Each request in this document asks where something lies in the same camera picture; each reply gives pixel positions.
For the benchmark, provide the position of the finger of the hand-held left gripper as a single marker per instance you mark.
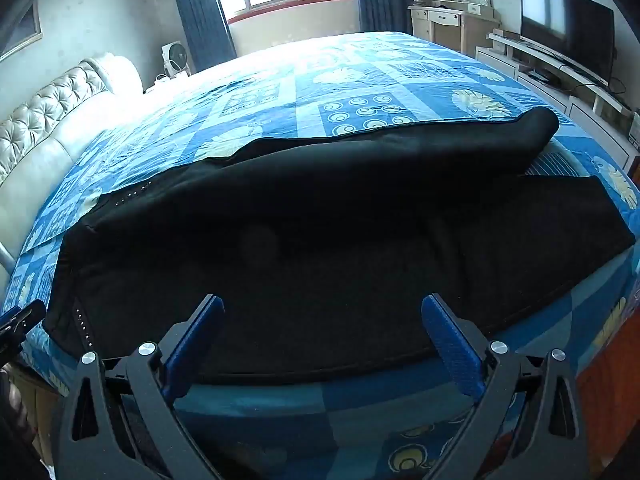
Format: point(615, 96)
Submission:
point(19, 317)

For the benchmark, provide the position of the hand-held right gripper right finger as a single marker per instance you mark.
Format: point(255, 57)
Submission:
point(452, 341)

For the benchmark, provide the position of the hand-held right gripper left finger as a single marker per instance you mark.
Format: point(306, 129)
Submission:
point(192, 341)

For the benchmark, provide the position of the black pants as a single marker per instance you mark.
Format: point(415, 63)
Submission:
point(300, 235)

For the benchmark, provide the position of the cream tufted headboard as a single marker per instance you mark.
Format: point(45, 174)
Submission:
point(50, 135)

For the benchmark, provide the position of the white television stand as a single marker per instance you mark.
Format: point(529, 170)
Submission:
point(575, 97)

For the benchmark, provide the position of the blue patterned bedspread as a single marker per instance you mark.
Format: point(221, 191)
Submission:
point(360, 80)

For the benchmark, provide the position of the small electronic box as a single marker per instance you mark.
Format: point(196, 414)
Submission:
point(634, 129)

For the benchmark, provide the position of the white box fan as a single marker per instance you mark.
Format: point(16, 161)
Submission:
point(174, 57)

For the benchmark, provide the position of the cream vanity dresser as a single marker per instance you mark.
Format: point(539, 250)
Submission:
point(450, 22)

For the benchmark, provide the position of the black flat television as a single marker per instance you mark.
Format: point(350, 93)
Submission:
point(565, 30)

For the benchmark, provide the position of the framed wall picture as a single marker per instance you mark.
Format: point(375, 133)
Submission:
point(22, 30)

